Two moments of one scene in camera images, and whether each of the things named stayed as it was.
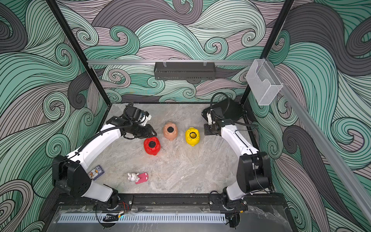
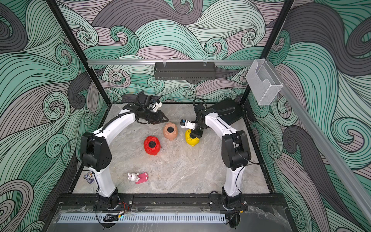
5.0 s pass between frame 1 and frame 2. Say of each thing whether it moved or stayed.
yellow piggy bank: stayed
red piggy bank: stayed
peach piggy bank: stayed
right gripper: moved
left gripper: moved
